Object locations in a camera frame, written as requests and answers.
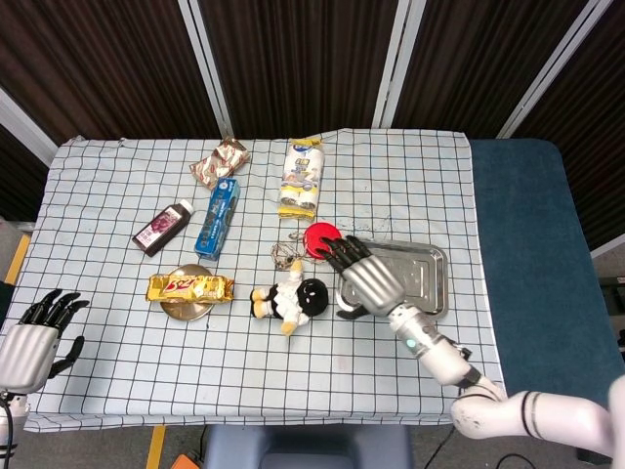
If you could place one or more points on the rectangular steel tray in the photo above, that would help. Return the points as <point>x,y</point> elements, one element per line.
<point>425,273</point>

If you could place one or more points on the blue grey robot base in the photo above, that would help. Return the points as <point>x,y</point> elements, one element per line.
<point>303,447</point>

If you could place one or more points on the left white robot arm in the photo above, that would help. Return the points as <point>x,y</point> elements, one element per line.
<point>10,420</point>

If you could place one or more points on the white yellow cookie pack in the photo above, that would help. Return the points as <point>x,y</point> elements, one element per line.
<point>300,181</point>

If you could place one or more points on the orange floor object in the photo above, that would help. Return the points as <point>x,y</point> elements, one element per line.
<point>185,461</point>

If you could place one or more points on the gold foil biscuit pack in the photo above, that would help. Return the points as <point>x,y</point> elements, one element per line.
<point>185,288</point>

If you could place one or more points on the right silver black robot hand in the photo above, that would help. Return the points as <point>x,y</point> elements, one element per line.
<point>371,283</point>

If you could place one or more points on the dark screen panel white frame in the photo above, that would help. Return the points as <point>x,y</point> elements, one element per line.
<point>595,146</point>
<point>14,171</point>
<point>97,63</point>
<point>488,63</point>
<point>303,63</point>

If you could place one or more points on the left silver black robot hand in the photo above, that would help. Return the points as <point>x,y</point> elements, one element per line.
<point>24,352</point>

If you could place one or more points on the brown silver snack wrapper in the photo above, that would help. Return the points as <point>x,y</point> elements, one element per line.
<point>220,163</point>

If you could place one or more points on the black and white plush toy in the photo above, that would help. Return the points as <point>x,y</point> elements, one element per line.
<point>312,295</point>

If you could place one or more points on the red plastic disc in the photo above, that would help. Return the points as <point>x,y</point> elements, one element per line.
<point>316,234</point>

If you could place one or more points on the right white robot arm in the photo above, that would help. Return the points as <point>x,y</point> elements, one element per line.
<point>488,415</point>

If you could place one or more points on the round steel plate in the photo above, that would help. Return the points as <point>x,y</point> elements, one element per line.
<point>190,312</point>

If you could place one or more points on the dark juice bottle white cap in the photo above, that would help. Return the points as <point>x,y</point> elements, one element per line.
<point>161,229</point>

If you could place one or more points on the white black checkered tablecloth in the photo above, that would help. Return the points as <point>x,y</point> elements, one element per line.
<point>122,366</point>

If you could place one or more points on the blue cookie box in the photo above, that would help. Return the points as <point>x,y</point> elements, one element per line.
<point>217,220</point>

